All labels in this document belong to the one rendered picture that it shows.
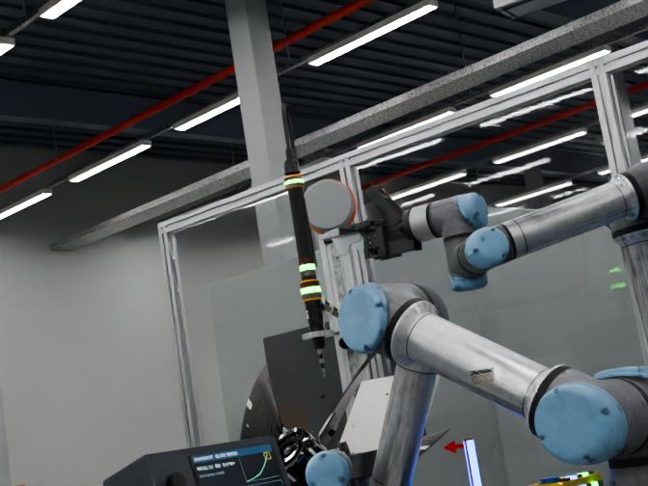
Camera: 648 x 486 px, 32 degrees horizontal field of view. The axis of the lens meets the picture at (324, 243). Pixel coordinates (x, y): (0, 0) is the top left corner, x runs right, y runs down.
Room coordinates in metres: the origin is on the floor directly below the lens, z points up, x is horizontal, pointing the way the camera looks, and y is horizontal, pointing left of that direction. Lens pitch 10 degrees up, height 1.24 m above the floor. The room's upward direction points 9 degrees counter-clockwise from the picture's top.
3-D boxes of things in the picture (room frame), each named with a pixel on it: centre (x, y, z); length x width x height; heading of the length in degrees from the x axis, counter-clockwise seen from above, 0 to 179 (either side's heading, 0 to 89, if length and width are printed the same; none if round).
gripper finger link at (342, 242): (2.36, -0.04, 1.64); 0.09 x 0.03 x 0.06; 81
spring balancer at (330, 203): (3.17, -0.03, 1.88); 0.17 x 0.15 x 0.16; 49
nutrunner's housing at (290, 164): (2.45, 0.05, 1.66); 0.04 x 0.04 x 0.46
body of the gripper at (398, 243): (2.34, -0.14, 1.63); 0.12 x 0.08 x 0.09; 59
